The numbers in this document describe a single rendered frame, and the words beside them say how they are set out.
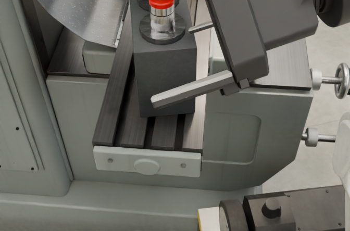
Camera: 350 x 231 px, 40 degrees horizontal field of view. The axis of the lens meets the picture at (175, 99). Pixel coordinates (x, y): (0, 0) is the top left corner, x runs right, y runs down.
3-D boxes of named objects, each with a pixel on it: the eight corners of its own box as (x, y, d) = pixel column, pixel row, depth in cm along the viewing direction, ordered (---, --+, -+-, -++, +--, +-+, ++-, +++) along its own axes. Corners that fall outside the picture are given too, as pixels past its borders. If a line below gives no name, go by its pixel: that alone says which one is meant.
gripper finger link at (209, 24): (187, 30, 89) (219, 20, 88) (189, 27, 92) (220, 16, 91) (190, 38, 90) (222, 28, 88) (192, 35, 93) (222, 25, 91)
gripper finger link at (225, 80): (149, 100, 33) (234, 71, 33) (152, 94, 37) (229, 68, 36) (157, 121, 34) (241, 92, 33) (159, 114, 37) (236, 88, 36)
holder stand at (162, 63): (183, 46, 118) (184, -24, 103) (195, 113, 103) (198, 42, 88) (134, 50, 117) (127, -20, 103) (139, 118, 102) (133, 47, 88)
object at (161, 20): (145, 25, 92) (143, 1, 88) (162, 14, 94) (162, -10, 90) (162, 36, 90) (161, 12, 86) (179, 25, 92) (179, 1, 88)
